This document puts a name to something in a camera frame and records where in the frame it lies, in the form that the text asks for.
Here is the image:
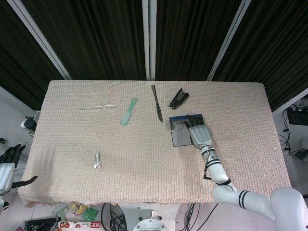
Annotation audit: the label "white frame beam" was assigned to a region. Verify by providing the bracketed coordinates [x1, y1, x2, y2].
[273, 88, 308, 114]
[0, 84, 41, 114]

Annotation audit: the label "black curtain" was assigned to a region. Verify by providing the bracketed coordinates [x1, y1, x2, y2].
[0, 0, 308, 112]

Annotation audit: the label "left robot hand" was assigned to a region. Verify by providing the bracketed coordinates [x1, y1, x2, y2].
[0, 143, 39, 197]

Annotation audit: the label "black table knife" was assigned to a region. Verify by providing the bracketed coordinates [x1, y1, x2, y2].
[151, 85, 164, 123]

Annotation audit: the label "black floor cable bundle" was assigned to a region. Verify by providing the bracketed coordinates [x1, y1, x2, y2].
[101, 203, 128, 231]

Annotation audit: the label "white frame post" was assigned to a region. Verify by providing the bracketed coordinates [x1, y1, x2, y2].
[206, 0, 256, 81]
[6, 0, 72, 80]
[141, 0, 157, 81]

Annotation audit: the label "beige waffle tablecloth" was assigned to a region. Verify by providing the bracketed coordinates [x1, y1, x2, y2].
[17, 80, 295, 207]

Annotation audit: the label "grey stand with black cylinder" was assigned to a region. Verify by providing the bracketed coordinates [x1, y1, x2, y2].
[21, 111, 40, 137]

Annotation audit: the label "green plastic clip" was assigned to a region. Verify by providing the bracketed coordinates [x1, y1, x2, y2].
[53, 205, 69, 222]

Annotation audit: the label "green circuit board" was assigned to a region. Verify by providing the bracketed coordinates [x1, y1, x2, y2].
[83, 208, 101, 221]

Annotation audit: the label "black wire-frame eyeglasses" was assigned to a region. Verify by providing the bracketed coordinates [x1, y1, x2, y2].
[170, 121, 191, 131]

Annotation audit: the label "green scrubbing brush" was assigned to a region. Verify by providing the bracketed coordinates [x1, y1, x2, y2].
[119, 97, 139, 126]

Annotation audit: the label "black stapler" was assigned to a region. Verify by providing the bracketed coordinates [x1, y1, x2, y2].
[169, 88, 190, 109]

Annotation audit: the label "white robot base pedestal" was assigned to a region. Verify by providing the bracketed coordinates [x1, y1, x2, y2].
[119, 203, 183, 231]

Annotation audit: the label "grey box with blue edge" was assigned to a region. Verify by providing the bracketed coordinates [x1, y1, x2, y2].
[169, 114, 205, 147]

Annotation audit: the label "black tool tray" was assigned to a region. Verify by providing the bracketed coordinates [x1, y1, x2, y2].
[24, 216, 62, 231]

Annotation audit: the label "red and white carton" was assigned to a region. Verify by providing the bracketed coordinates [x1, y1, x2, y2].
[59, 221, 102, 230]

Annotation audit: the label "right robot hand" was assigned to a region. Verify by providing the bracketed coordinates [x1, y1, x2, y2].
[185, 115, 214, 149]

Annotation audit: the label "clear plastic tube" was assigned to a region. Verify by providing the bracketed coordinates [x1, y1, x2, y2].
[77, 103, 115, 111]

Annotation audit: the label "yellow snack packet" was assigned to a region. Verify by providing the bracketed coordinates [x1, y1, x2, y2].
[69, 203, 87, 215]

